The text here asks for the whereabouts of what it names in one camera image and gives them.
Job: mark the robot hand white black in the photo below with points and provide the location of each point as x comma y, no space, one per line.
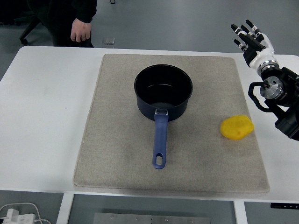
261,54

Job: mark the yellow potato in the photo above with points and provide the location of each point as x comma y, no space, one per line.
237,127

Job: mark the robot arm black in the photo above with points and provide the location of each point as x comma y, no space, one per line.
289,93

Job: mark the black table control panel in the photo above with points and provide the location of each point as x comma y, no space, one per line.
285,205

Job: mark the silver floor socket plate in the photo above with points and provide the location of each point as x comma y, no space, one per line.
108,41

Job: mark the white table leg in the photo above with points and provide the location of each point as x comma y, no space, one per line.
240,213
64,210

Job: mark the beige fabric mat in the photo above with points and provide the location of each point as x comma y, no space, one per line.
121,140

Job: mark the person's hand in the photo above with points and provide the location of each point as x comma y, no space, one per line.
80,30

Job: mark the grey metal plate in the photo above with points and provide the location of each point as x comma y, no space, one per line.
151,219

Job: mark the person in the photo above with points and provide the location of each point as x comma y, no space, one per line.
60,14

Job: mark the black office chair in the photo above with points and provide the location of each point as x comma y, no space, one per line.
29,28

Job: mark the white power strip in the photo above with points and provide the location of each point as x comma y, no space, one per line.
21,218

